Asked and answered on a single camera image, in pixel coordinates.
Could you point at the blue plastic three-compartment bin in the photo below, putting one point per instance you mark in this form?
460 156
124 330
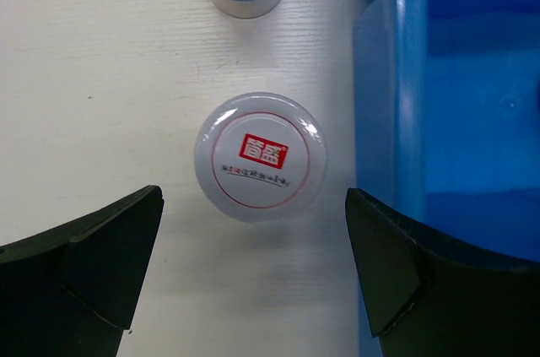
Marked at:
446 96

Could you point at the white-lid dark jar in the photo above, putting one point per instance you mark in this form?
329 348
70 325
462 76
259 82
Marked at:
260 157

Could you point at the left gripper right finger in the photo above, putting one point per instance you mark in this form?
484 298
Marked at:
427 293

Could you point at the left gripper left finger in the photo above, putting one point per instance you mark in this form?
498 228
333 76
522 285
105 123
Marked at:
73 290

